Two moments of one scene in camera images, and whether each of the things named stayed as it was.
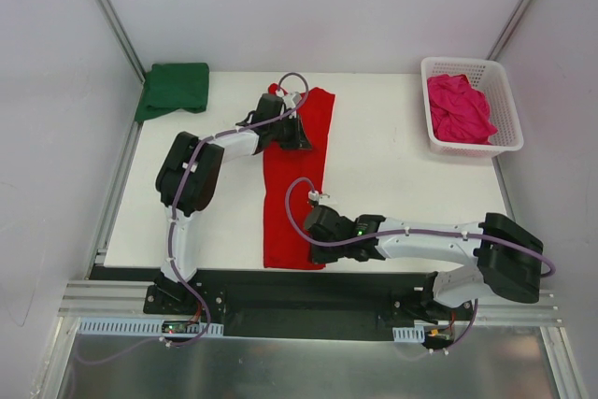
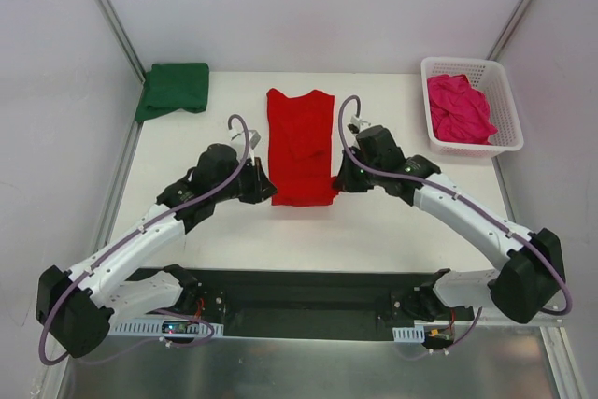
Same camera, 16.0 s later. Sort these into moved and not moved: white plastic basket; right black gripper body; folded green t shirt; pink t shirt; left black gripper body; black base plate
Moved: left black gripper body; right black gripper body
Not moved: pink t shirt; black base plate; white plastic basket; folded green t shirt
